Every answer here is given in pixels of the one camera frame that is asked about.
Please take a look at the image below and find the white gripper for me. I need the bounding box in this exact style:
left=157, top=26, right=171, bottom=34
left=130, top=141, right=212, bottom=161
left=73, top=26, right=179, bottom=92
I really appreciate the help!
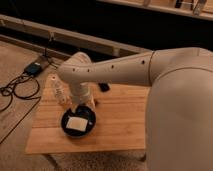
left=69, top=83, right=95, bottom=110

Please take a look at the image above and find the clear plastic bottle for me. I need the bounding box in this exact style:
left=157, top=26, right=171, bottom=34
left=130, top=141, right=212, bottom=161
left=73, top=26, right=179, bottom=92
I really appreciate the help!
left=51, top=76, right=67, bottom=106

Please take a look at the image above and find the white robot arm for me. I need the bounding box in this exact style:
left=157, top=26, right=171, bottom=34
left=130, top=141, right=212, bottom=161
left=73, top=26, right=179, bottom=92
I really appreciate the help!
left=58, top=47, right=213, bottom=171

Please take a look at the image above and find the black round bowl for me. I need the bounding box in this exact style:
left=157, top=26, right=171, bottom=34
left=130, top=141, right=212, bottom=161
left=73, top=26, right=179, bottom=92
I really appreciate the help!
left=61, top=105, right=96, bottom=137

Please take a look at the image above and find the small black object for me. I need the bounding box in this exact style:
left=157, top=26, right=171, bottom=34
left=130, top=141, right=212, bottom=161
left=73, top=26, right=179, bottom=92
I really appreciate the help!
left=98, top=83, right=110, bottom=92

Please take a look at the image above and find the blue power adapter box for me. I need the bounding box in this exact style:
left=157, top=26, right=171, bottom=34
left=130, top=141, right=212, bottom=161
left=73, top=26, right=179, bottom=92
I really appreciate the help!
left=24, top=62, right=42, bottom=76

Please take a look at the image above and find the wooden shelf with items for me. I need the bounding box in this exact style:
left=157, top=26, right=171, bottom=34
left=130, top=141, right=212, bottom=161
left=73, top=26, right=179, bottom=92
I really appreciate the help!
left=99, top=0, right=213, bottom=21

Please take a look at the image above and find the long wooden rail beam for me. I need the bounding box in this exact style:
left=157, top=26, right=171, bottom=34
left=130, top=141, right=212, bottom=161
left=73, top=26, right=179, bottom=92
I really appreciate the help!
left=0, top=14, right=149, bottom=57

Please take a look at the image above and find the black floor cables left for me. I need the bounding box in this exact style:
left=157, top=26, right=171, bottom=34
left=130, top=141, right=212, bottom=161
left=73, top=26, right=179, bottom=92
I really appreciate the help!
left=0, top=72, right=43, bottom=144

